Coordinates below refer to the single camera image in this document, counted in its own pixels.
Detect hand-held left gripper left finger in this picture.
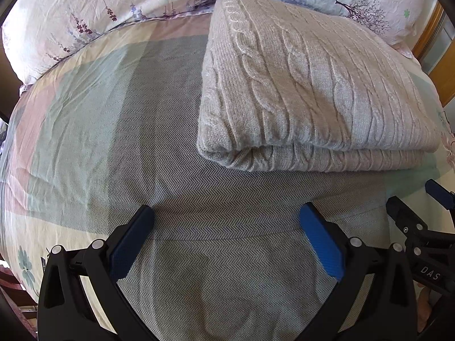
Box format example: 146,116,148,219
37,204,157,341

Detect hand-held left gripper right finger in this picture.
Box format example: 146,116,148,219
295,202,418,341

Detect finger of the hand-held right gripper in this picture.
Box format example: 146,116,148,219
386,195,429,243
425,178,455,211

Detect grey cable-knit sweater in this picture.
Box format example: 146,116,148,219
196,0,442,173

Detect patchwork herringbone quilt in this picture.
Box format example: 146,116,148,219
0,11,455,341

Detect wooden bed frame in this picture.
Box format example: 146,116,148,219
412,3,455,108

